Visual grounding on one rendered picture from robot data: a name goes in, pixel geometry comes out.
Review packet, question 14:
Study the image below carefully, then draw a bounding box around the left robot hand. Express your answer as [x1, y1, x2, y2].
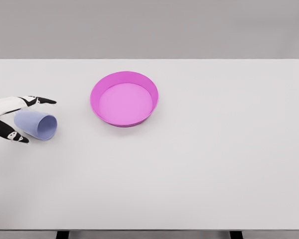
[0, 95, 57, 144]

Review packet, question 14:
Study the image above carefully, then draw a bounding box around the lavender blue cup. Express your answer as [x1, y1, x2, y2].
[13, 110, 58, 141]

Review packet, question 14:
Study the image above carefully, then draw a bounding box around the pink round plate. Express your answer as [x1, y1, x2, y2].
[90, 71, 159, 128]

